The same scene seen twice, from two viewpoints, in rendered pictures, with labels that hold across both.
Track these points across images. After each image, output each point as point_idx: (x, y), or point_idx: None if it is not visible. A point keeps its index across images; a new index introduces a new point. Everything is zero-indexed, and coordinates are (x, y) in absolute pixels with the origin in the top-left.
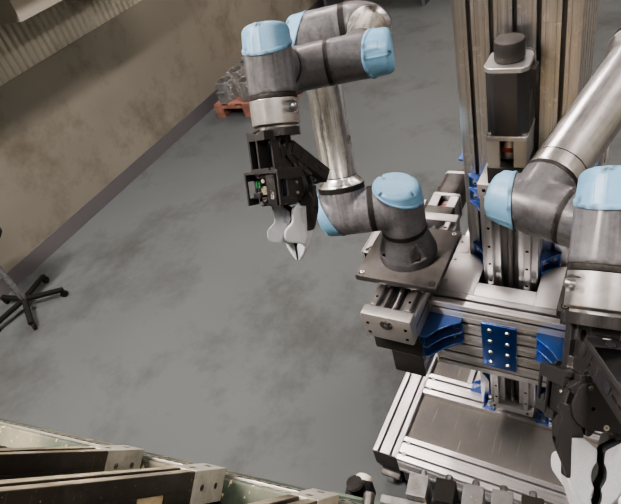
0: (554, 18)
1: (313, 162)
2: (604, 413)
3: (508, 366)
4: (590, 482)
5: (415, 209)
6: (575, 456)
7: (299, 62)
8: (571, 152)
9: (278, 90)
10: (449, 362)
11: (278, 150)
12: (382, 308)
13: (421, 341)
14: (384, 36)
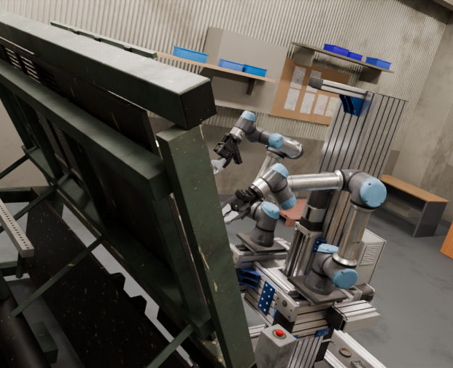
0: None
1: (238, 155)
2: (238, 203)
3: (264, 309)
4: (224, 214)
5: (270, 217)
6: (225, 207)
7: (254, 129)
8: (291, 178)
9: (241, 128)
10: (246, 301)
11: (230, 142)
12: (235, 247)
13: (239, 271)
14: (279, 136)
